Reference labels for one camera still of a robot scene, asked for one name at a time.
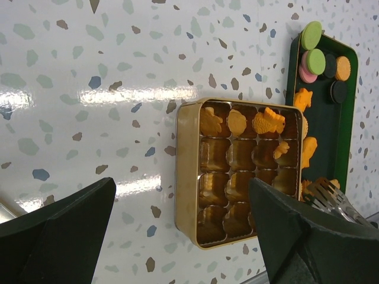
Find upper green macaron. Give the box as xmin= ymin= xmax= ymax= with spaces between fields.
xmin=301 ymin=21 xmax=322 ymax=50

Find green macaron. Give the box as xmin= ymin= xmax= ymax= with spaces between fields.
xmin=301 ymin=21 xmax=322 ymax=50
xmin=306 ymin=49 xmax=326 ymax=75

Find black sandwich cookie lower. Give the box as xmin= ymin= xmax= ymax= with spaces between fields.
xmin=327 ymin=80 xmax=348 ymax=104

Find black sandwich cookie upper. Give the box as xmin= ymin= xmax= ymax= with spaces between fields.
xmin=323 ymin=53 xmax=337 ymax=79

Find pink macaron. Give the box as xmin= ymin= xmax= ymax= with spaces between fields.
xmin=298 ymin=51 xmax=317 ymax=83

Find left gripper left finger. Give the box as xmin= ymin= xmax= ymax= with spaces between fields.
xmin=1 ymin=177 xmax=116 ymax=283

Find gold cookie tin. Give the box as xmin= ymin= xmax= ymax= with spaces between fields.
xmin=175 ymin=98 xmax=303 ymax=250

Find green cookie tray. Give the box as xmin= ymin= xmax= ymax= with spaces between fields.
xmin=285 ymin=35 xmax=358 ymax=192

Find black sandwich cookie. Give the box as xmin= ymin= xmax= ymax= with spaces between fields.
xmin=323 ymin=53 xmax=337 ymax=79
xmin=327 ymin=80 xmax=348 ymax=104

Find orange sandwich cookie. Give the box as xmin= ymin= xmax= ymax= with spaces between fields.
xmin=335 ymin=56 xmax=351 ymax=81

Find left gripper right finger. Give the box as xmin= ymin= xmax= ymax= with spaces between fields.
xmin=249 ymin=178 xmax=378 ymax=283

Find lower green macaron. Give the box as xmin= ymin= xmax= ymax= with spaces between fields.
xmin=306 ymin=49 xmax=326 ymax=75

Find silver metal tongs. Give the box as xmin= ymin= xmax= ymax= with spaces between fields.
xmin=304 ymin=182 xmax=378 ymax=229

